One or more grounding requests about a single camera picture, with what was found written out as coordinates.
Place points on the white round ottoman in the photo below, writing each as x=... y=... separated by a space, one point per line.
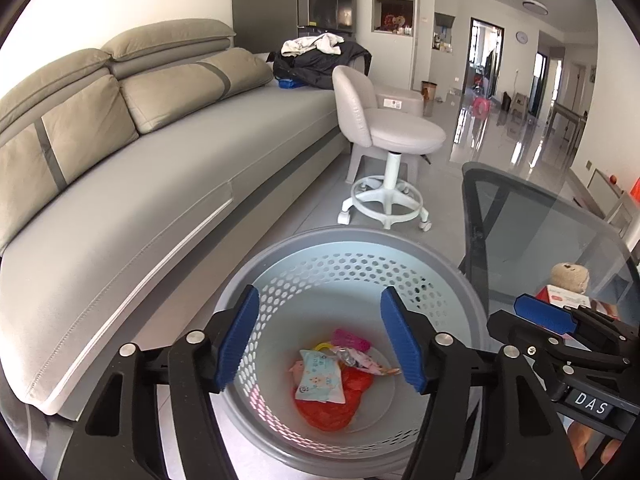
x=400 y=97

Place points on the brown waste bin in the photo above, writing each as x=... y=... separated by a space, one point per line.
x=430 y=91

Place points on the ceiling fan light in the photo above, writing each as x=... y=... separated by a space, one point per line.
x=536 y=5

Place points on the dark glass table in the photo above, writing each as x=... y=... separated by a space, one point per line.
x=525 y=220

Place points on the grey leather sofa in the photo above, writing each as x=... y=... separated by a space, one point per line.
x=150 y=210

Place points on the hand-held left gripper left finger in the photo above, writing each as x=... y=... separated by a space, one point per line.
x=237 y=340

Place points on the person's right hand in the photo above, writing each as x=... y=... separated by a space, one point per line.
x=587 y=447

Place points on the round wall clock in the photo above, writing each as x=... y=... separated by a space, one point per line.
x=522 y=37

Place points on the grey perforated waste basket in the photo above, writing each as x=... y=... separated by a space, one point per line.
x=310 y=280

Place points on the white wet wipe packet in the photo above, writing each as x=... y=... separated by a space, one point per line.
x=317 y=377

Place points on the wooden side table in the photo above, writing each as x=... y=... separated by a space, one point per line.
x=570 y=112

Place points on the dark grey glass-door cabinet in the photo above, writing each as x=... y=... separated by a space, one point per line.
x=260 y=5

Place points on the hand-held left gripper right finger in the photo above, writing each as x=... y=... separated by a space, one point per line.
x=405 y=345

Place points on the white low cabinet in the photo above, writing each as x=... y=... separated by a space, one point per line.
x=597 y=185

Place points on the white cloth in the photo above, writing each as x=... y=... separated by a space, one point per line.
x=310 y=45

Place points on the cardboard box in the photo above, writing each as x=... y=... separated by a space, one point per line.
x=519 y=102

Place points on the red medicine box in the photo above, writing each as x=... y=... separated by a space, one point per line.
x=565 y=296

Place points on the white box appliance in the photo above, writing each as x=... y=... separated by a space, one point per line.
x=620 y=215

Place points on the red plastic bag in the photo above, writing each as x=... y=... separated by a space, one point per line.
x=330 y=415

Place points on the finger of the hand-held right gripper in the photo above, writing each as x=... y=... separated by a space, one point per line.
x=530 y=340
x=545 y=312

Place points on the brown teddy bear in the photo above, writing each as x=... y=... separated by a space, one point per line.
x=395 y=22

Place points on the beige plush toy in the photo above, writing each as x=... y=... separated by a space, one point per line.
x=570 y=277

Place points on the pile of clothes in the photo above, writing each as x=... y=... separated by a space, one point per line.
x=325 y=67

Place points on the small blue object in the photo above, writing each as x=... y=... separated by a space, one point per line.
x=288 y=82

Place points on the white swivel chair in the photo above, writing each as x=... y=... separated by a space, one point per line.
x=400 y=132

